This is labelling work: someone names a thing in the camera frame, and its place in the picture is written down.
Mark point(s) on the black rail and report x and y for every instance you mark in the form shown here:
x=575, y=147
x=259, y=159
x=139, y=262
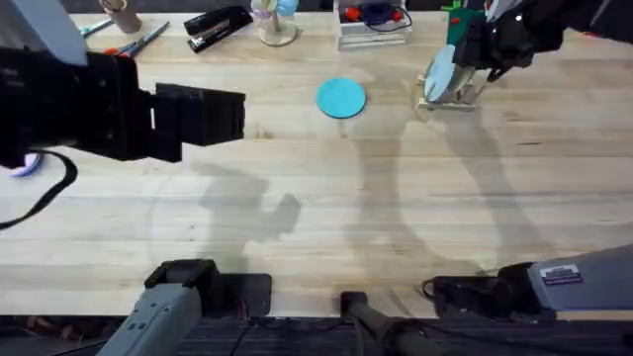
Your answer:
x=316, y=338

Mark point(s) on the wooden peg dish rack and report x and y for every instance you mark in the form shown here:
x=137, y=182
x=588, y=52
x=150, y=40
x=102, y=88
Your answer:
x=452, y=101

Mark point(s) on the light blue round plate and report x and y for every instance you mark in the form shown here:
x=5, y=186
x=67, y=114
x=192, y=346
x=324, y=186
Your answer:
x=439, y=74

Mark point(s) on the white box with tools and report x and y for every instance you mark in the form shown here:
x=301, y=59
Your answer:
x=371, y=27

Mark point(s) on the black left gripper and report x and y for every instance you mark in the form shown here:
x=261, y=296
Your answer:
x=74, y=104

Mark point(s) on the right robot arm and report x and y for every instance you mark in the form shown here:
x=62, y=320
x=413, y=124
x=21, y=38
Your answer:
x=573, y=282

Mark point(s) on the black stapler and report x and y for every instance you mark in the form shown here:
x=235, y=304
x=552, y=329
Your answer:
x=217, y=27

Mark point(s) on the lavender round plate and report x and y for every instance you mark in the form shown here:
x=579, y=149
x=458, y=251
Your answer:
x=27, y=167

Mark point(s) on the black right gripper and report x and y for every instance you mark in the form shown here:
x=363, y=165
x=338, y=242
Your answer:
x=514, y=34

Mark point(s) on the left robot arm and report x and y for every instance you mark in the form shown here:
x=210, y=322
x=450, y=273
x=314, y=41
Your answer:
x=158, y=316

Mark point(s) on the teal pen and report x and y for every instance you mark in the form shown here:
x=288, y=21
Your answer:
x=96, y=27

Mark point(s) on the green board with blocks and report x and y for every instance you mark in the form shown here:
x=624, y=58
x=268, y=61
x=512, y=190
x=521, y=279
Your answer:
x=462, y=20

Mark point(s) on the brown cardboard tube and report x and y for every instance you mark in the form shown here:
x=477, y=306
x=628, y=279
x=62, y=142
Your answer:
x=121, y=15

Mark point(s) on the wooden cup stand with cups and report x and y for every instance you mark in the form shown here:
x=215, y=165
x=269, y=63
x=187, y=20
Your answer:
x=276, y=25

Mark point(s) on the teal round plate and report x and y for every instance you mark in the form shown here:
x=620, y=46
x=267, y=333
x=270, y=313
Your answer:
x=341, y=98

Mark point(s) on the grey round plate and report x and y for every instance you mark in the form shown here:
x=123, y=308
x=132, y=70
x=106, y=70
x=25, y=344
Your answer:
x=460, y=81

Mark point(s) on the black pole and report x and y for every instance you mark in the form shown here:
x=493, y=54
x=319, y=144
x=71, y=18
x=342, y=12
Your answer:
x=386, y=326

